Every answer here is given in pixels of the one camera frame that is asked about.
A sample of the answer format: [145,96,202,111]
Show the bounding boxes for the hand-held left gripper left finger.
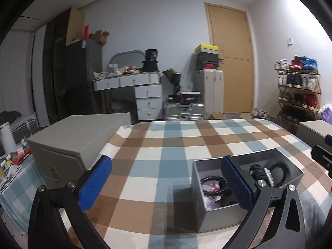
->
[27,155,113,249]

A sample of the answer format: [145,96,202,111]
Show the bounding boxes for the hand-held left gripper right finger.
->
[220,155,304,249]

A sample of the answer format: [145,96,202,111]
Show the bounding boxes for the white round pin badge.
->
[263,167,275,187]

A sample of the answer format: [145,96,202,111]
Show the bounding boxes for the grey jewelry box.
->
[191,148,304,232]

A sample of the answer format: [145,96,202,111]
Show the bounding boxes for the grey storage box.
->
[27,112,132,190]
[296,121,332,151]

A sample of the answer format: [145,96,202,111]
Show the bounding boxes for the purple bag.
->
[320,104,332,125]

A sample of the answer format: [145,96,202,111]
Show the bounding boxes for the white red paper tag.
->
[204,183,227,210]

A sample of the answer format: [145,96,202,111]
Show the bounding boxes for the wooden shoe rack with shoes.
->
[275,55,321,125]

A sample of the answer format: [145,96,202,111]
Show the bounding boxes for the pile of clothes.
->
[251,108,268,119]

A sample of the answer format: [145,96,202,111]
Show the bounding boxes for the plaid blanket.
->
[62,118,332,249]

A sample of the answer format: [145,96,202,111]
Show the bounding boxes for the cluttered side table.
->
[0,145,49,235]

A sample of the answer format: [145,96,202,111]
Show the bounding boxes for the white metal rack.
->
[10,114,38,138]

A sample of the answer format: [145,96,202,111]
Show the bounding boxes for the silver suitcase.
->
[163,103,205,121]

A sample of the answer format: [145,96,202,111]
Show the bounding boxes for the white upright suitcase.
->
[198,69,224,120]

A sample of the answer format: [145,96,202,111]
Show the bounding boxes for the black red box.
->
[179,91,202,105]

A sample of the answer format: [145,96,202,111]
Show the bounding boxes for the white bottle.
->
[0,123,17,154]

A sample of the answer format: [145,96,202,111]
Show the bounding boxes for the white dressing table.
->
[93,71,164,121]

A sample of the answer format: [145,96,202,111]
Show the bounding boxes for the dark grey refrigerator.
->
[63,38,103,115]

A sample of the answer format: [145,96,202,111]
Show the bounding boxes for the black cloth pile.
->
[0,111,23,125]

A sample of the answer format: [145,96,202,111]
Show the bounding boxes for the clutter on dressing table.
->
[93,63,146,80]

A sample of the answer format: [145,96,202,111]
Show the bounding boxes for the black wardrobe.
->
[43,8,78,125]

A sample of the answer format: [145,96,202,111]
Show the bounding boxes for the black shoebox red mark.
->
[197,61,218,70]

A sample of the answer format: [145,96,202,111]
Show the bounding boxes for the bouquet in dark wrapping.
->
[162,68,182,94]

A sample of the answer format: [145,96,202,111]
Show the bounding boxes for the wooden door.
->
[204,2,255,114]

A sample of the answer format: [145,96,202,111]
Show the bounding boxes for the arched mirror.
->
[108,50,146,73]

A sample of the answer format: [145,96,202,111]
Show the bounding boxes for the black stacked containers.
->
[141,49,159,72]

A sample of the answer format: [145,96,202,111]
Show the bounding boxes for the white curtain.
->
[0,28,50,127]

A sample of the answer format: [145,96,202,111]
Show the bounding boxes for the yellow shoebox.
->
[194,44,219,54]

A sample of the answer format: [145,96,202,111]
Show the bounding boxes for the open cardboard box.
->
[89,30,111,45]

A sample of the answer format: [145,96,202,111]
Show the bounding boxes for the flat cardboard box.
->
[65,7,85,47]

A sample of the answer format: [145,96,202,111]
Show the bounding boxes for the black coiled bracelet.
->
[249,163,267,184]

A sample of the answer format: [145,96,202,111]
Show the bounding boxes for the black bead bracelet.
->
[201,176,230,198]
[268,162,290,188]

